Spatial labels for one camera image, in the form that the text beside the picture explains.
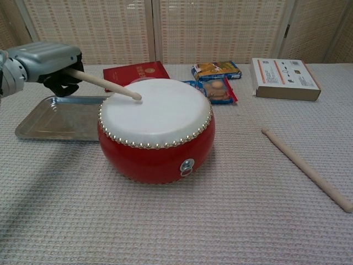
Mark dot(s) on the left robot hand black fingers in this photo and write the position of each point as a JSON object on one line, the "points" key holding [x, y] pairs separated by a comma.
{"points": [[47, 60]]}

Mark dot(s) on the wooden drumstick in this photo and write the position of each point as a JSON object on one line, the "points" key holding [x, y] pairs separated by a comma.
{"points": [[303, 167], [110, 85]]}

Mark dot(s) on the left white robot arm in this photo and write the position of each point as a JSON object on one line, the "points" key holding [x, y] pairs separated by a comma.
{"points": [[11, 77]]}

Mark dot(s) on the stainless steel tray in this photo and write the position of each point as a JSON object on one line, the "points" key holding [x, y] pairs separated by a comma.
{"points": [[69, 116]]}

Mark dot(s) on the red drum white skin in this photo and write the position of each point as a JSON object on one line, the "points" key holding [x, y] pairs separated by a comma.
{"points": [[154, 124]]}

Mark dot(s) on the bamboo folding screen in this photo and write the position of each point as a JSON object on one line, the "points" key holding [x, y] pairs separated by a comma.
{"points": [[110, 30]]}

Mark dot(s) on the red certificate booklet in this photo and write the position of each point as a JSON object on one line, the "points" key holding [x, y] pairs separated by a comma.
{"points": [[129, 73]]}

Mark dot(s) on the yellow blue snack pack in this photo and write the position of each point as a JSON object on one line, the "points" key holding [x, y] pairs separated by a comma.
{"points": [[218, 70]]}

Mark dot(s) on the blue biscuit bag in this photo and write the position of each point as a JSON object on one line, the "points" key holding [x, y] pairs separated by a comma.
{"points": [[220, 91]]}

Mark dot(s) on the beige woven table cloth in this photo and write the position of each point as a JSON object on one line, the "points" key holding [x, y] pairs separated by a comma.
{"points": [[193, 220]]}

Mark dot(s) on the white orange cardboard box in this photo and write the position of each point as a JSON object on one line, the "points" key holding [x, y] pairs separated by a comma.
{"points": [[284, 74]]}

